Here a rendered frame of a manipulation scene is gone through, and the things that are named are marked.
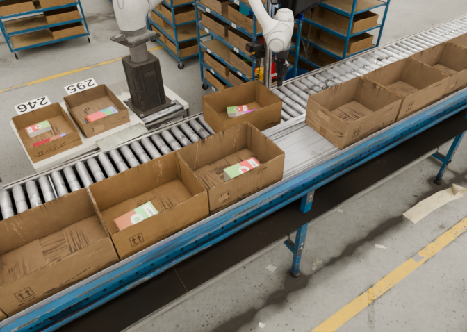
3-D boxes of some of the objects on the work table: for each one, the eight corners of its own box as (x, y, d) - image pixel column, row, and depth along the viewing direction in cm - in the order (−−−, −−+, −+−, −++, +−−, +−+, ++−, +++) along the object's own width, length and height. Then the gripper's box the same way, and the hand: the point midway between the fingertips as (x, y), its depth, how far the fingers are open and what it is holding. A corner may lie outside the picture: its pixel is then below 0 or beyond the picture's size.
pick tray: (63, 114, 237) (58, 101, 230) (83, 144, 213) (78, 130, 207) (17, 130, 225) (10, 117, 218) (33, 164, 201) (26, 150, 195)
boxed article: (52, 130, 224) (50, 125, 221) (30, 138, 218) (28, 133, 215) (48, 124, 228) (46, 120, 225) (27, 133, 222) (24, 128, 220)
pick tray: (108, 96, 253) (103, 83, 246) (130, 121, 229) (127, 108, 223) (67, 110, 240) (62, 97, 234) (87, 139, 217) (82, 125, 210)
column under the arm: (123, 101, 247) (110, 56, 225) (156, 88, 258) (148, 44, 236) (140, 119, 231) (130, 72, 209) (176, 104, 243) (169, 58, 221)
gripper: (295, 50, 199) (291, 88, 215) (280, 42, 207) (277, 79, 223) (283, 54, 196) (281, 92, 212) (269, 45, 204) (267, 83, 220)
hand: (279, 80), depth 215 cm, fingers closed
